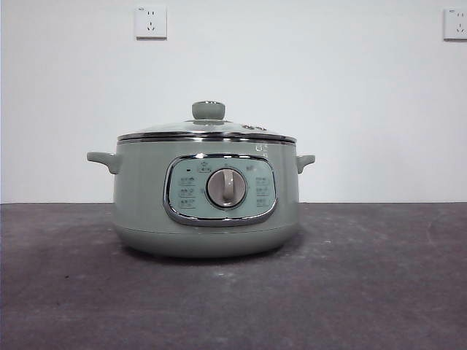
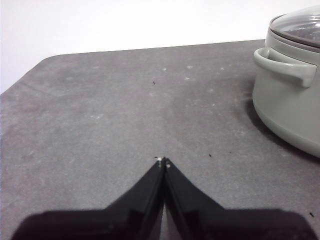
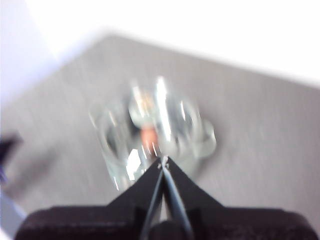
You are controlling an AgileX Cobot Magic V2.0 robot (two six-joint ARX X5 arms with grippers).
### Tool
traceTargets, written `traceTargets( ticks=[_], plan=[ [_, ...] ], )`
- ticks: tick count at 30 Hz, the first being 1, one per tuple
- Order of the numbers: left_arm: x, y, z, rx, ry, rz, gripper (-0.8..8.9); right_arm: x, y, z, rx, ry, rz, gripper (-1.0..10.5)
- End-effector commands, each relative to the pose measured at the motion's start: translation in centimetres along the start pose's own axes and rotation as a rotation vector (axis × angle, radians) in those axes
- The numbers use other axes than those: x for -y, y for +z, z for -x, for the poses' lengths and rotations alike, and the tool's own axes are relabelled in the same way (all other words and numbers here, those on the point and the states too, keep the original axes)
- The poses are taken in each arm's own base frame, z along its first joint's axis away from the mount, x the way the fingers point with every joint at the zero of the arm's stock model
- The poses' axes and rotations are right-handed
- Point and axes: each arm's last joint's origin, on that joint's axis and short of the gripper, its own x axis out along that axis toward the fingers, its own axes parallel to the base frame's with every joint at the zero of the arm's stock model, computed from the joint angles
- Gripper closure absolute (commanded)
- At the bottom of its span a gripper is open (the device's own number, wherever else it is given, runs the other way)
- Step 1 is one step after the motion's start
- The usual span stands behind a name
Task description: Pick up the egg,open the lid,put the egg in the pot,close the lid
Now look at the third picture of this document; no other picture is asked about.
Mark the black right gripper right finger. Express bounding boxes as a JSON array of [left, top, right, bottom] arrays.
[[163, 156, 319, 240]]

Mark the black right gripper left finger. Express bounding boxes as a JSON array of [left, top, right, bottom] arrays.
[[14, 158, 163, 240]]

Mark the brown egg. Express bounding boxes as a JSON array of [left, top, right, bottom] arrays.
[[140, 126, 159, 156]]

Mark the sage green electric cooking pot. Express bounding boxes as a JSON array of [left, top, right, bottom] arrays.
[[88, 76, 217, 193]]

